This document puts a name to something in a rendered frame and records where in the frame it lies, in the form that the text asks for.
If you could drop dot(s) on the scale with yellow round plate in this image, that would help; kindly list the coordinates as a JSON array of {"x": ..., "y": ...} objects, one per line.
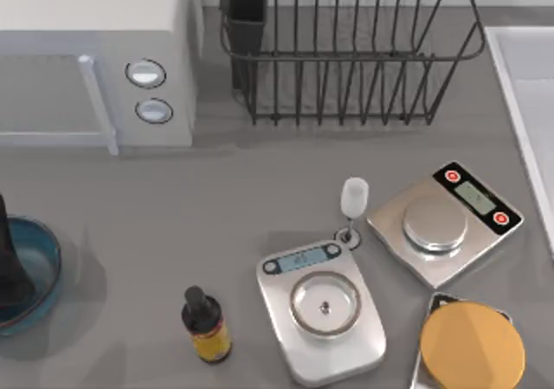
[{"x": 472, "y": 345}]

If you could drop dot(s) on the microwave oven door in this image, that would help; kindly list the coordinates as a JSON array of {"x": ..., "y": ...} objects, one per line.
[{"x": 43, "y": 99}]

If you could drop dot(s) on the dark brown dropper bottle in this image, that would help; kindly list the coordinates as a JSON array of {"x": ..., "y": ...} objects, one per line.
[{"x": 208, "y": 328}]

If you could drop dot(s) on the larger microwave knob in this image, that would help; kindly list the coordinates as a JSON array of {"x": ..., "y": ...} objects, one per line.
[{"x": 145, "y": 73}]

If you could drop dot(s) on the dark cutlery holder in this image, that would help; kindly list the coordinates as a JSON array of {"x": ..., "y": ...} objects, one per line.
[{"x": 244, "y": 16}]

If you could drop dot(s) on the smaller microwave knob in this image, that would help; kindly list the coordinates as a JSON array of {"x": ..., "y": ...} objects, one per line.
[{"x": 153, "y": 111}]

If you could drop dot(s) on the pale microwave oven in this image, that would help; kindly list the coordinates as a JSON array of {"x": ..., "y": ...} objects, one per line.
[{"x": 177, "y": 60}]

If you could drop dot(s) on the clear wine glass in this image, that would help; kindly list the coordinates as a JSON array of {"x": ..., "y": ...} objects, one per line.
[{"x": 354, "y": 198}]

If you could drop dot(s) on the blue bowl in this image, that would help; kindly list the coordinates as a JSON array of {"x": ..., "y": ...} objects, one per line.
[{"x": 45, "y": 254}]

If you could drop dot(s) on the white kitchen scale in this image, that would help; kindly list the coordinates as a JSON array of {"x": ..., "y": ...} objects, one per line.
[{"x": 320, "y": 315}]

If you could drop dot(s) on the silver scale with black panel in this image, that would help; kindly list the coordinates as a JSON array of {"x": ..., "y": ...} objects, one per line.
[{"x": 437, "y": 228}]

